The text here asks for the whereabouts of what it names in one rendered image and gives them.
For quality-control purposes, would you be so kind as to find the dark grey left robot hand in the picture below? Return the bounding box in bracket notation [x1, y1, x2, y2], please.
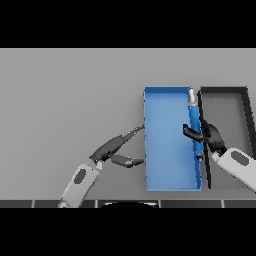
[89, 124, 146, 169]

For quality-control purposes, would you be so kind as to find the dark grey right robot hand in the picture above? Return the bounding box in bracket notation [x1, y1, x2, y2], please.
[182, 117, 229, 157]

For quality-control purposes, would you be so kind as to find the blue pipe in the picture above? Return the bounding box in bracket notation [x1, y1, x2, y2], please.
[186, 87, 204, 163]

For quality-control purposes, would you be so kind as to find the dark grey bin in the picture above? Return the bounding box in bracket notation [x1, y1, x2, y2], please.
[197, 86, 256, 190]

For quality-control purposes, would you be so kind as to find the blue bin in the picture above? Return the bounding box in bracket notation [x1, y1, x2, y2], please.
[143, 85, 203, 192]

